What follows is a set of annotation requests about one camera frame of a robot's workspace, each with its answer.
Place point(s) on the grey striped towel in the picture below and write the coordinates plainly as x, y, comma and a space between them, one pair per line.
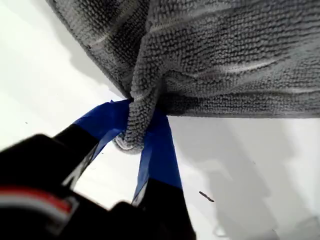
212, 62

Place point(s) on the dark debris sliver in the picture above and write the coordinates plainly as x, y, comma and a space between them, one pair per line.
206, 196

